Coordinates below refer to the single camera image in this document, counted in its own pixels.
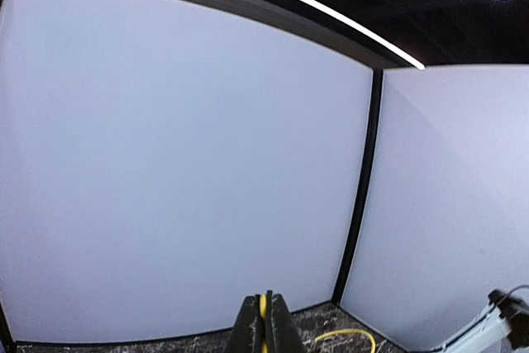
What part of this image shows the yellow cable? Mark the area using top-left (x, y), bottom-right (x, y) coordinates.
top-left (259, 293), bottom-right (377, 353)

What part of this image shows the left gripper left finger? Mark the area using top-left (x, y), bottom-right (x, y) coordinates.
top-left (229, 295), bottom-right (263, 353)

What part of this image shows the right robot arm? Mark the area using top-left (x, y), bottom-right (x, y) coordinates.
top-left (429, 284), bottom-right (528, 352)

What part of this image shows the right black frame post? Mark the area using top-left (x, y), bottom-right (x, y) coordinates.
top-left (331, 69), bottom-right (384, 307)

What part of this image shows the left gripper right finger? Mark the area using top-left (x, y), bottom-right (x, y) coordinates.
top-left (264, 290), bottom-right (306, 353)

